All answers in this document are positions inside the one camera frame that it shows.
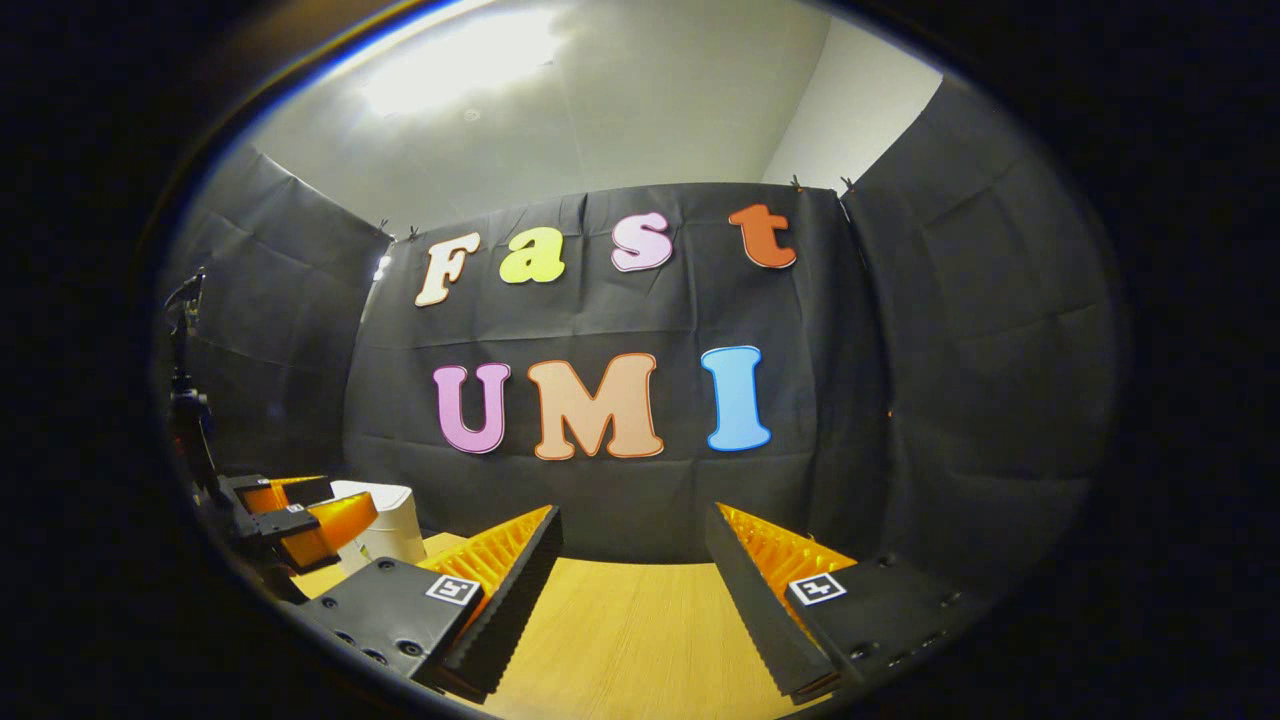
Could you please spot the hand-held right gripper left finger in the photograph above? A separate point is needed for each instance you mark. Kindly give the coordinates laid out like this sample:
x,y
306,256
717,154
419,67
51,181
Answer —
x,y
520,590

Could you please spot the wooden desktop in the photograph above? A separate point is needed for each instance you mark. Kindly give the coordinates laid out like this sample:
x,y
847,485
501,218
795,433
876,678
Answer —
x,y
640,640

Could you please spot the black backdrop cloth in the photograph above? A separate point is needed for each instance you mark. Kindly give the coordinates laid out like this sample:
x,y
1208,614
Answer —
x,y
620,320

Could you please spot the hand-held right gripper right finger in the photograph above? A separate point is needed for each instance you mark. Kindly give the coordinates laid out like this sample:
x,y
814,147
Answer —
x,y
750,600

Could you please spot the white desktop garbage bin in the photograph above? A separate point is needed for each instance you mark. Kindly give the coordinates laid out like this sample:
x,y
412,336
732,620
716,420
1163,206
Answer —
x,y
395,525

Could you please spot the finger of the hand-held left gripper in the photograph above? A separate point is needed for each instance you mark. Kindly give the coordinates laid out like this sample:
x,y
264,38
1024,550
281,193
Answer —
x,y
265,492
310,535

